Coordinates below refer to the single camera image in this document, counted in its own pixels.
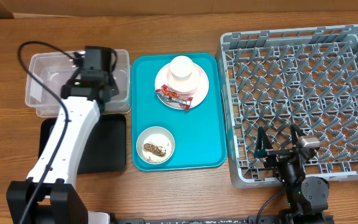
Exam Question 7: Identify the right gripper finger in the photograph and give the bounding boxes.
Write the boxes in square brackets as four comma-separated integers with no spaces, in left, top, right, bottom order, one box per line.
[254,126,273,158]
[290,124,306,145]

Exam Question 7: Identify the brown food piece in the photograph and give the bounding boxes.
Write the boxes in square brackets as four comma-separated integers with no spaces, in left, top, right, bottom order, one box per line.
[142,143,166,157]

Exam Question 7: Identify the grey bowl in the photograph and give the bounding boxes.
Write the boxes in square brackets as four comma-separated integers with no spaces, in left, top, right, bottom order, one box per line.
[136,126,175,165]

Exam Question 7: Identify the red snack wrapper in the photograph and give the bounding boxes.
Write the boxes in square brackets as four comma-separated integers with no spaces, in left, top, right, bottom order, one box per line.
[155,85,193,111]

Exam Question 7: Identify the white rice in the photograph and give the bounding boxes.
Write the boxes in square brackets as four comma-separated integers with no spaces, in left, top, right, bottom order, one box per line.
[142,134,173,164]

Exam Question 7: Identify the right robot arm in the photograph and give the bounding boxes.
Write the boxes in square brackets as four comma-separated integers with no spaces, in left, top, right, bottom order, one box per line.
[254,124,334,224]

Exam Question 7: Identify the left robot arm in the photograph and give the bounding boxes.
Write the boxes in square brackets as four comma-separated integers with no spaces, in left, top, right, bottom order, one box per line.
[6,68,117,223]

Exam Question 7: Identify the grey dishwasher rack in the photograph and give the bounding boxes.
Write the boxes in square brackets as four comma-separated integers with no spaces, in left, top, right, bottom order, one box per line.
[216,24,358,189]

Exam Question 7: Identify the teal serving tray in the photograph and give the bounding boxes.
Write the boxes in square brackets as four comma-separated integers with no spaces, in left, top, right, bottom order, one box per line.
[132,53,227,171]

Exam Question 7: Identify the white round plate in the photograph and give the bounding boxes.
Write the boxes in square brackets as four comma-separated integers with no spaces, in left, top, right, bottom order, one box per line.
[155,63,209,110]

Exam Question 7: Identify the pink bowl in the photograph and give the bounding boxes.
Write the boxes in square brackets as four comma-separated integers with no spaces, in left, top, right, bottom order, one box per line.
[166,64,201,93]

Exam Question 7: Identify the white cup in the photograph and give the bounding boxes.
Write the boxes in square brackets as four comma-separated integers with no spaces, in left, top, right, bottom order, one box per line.
[170,55,194,78]

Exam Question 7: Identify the black tray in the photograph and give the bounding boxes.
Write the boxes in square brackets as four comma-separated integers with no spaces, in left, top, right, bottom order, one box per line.
[37,113,127,175]

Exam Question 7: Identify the clear plastic bin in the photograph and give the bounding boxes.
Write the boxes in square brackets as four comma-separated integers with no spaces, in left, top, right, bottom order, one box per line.
[25,49,131,118]

